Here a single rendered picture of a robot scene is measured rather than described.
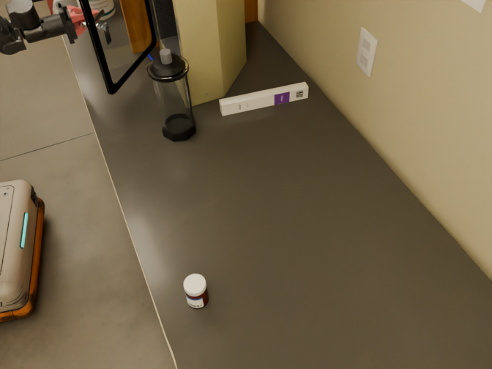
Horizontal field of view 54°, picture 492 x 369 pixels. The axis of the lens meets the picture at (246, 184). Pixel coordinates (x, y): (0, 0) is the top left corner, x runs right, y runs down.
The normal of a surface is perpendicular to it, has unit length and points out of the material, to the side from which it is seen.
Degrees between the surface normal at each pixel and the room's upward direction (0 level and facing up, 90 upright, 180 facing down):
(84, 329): 0
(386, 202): 0
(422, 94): 90
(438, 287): 0
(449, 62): 90
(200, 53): 90
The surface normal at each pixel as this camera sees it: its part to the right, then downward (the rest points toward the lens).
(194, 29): 0.40, 0.68
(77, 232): -0.04, -0.66
